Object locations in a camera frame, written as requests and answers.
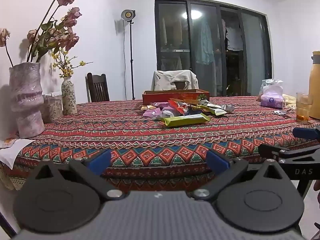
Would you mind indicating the hanging light blue shirt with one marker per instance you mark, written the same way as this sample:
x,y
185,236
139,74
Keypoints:
x,y
205,42

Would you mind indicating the pile of assorted snack packets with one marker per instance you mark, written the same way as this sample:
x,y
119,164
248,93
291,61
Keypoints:
x,y
172,110

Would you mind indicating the glass cup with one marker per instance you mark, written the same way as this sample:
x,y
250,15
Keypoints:
x,y
303,105

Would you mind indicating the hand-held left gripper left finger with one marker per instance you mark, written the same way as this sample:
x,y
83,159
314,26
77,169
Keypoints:
x,y
100,162

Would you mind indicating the white paper sheet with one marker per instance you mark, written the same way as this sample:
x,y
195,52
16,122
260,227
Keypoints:
x,y
10,155

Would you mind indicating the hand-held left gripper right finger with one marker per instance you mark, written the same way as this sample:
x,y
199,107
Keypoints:
x,y
217,162

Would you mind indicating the red patterned tablecloth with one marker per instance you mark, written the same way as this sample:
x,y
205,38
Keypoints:
x,y
150,140

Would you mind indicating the red cardboard box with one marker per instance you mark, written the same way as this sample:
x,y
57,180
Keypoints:
x,y
160,97

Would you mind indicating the beige jacket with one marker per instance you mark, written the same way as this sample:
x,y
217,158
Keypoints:
x,y
162,80

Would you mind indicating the long green snack packet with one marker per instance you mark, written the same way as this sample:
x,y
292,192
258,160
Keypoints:
x,y
186,120

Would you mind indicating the black sliding glass door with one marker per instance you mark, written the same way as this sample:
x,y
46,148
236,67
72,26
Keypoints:
x,y
252,55

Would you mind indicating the dark wooden chair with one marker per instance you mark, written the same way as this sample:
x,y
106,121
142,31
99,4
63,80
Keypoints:
x,y
181,85
97,90

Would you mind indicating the dried pink roses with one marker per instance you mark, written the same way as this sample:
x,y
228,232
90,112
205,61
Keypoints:
x,y
71,40

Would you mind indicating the yellow flower sprigs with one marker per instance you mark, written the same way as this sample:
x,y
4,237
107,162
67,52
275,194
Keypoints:
x,y
66,73

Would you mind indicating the hanging white shirt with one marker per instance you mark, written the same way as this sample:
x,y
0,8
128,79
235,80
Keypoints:
x,y
233,37

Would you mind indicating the glass storage jar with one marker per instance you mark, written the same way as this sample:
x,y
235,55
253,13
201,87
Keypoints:
x,y
56,107
46,110

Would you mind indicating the purple tissue pack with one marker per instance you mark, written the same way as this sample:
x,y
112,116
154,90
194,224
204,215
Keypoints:
x,y
271,101

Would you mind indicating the small dark wrapper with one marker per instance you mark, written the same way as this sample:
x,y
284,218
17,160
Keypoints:
x,y
280,112

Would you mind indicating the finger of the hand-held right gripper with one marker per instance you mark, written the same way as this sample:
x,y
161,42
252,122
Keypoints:
x,y
275,152
303,133

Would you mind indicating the large pink ceramic vase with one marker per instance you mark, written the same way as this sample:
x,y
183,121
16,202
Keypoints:
x,y
25,100

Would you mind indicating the clear plastic bag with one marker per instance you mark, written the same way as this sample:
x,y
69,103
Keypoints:
x,y
271,83

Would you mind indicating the small floral vase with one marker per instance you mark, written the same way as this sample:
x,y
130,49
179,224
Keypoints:
x,y
68,97

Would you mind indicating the yellow thermos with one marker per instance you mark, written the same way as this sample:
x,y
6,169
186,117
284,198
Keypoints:
x,y
315,87

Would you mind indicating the studio light on stand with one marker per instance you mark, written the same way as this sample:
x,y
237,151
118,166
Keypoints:
x,y
127,15

